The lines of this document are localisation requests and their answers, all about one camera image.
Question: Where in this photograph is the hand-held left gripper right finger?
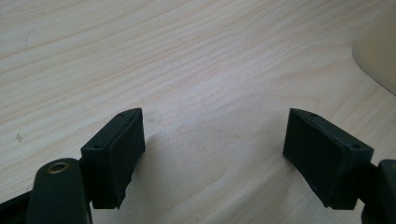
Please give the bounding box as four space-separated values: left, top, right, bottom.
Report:
282 107 375 211

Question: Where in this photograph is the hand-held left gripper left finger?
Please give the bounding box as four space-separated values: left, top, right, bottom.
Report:
80 107 147 210

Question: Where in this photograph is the cream round container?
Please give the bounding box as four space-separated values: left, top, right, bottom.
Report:
351 6 396 96

